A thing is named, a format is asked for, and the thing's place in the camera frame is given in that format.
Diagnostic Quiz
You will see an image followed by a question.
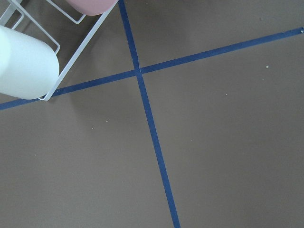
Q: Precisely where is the pink cup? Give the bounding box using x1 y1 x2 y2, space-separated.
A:
66 0 117 16

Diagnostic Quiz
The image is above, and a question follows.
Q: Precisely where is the white cup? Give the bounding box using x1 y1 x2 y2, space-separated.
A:
0 26 59 100

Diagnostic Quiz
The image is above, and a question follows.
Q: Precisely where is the white wire cup rack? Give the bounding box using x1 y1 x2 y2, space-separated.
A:
0 0 117 101

